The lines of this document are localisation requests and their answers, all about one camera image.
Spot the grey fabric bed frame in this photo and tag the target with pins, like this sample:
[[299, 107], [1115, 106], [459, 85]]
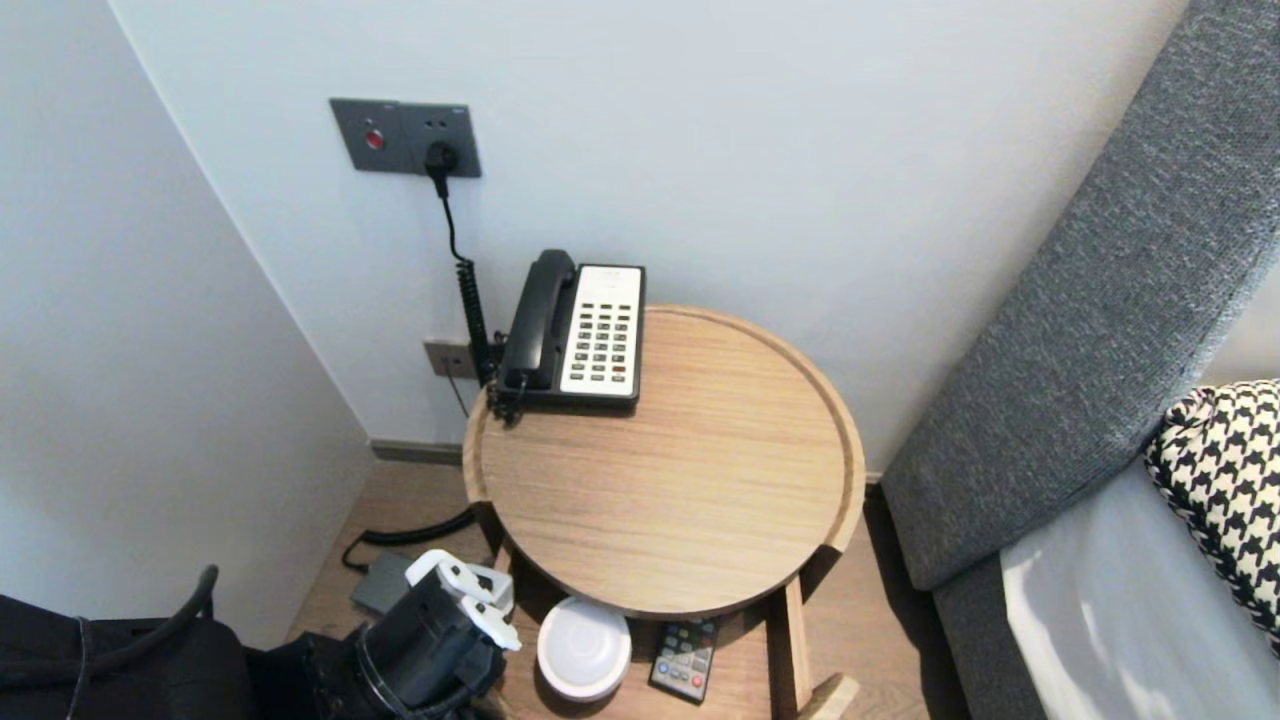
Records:
[[985, 650]]

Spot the grey wall socket plate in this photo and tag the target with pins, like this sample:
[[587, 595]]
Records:
[[440, 130]]

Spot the black TV remote control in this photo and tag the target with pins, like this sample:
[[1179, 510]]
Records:
[[685, 660]]

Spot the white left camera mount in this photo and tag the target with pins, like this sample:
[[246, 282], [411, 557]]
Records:
[[460, 590]]

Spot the curved front wooden drawer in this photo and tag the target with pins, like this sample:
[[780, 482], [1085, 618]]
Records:
[[790, 640]]

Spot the black white houndstooth pillow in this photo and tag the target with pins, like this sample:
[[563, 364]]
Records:
[[1225, 480]]

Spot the grey fabric headboard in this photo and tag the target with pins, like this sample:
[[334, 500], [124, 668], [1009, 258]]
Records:
[[1080, 330]]

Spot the white bed sheet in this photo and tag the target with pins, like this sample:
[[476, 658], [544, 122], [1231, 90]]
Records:
[[1120, 620]]

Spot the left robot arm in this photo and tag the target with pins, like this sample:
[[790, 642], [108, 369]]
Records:
[[150, 670]]

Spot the grey switch plate red button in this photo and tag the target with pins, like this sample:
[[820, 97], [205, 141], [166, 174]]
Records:
[[368, 135]]

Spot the white round puck device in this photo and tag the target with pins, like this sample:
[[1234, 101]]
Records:
[[583, 648]]

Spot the grey power adapter box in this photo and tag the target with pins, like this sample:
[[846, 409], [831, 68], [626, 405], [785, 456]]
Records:
[[380, 585]]

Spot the black telephone handset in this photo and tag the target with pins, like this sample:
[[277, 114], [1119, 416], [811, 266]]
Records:
[[535, 320]]

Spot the round wooden bedside table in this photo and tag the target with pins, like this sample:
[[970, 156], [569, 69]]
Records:
[[700, 450]]

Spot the small grey wall jack plate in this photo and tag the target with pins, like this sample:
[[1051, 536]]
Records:
[[445, 358]]

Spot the thin black phone line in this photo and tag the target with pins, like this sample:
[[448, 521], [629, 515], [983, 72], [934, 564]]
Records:
[[458, 395]]

